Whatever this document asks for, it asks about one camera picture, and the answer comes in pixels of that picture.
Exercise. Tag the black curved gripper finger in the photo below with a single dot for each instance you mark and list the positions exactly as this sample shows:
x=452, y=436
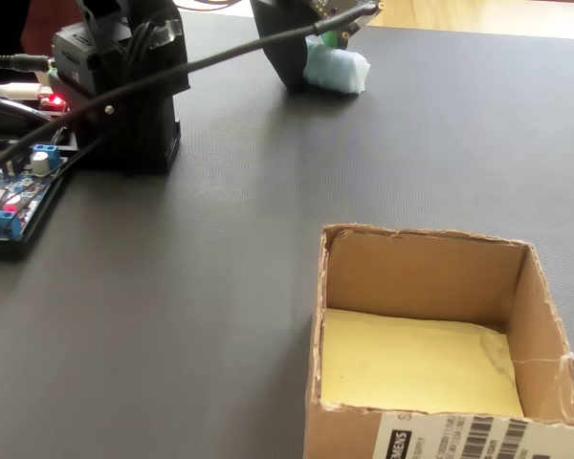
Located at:
x=287, y=52

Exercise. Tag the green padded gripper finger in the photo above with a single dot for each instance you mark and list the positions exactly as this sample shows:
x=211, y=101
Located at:
x=334, y=40

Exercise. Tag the white yarn block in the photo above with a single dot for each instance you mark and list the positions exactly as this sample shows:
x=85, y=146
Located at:
x=337, y=69

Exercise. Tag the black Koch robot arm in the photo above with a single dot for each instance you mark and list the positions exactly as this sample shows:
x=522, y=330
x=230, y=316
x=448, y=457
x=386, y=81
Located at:
x=134, y=110

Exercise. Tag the brown cardboard box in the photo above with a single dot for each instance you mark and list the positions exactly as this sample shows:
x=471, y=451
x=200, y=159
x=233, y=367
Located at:
x=540, y=344

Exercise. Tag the small red LED board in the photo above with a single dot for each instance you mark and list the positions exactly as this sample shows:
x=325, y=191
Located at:
x=52, y=100

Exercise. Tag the grey textured table mat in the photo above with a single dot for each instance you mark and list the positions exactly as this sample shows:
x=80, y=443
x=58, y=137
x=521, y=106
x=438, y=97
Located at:
x=172, y=311

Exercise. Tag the blue electronics controller board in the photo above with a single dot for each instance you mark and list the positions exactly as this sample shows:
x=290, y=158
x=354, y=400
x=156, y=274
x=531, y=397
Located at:
x=33, y=229

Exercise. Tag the yellow foam pad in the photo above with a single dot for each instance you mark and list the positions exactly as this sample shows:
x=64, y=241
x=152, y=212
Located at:
x=411, y=363

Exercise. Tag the white barcode shipping label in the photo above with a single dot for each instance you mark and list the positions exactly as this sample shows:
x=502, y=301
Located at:
x=459, y=437

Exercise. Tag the black camera circuit board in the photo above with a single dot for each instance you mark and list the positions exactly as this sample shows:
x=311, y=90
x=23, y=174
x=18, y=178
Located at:
x=339, y=12

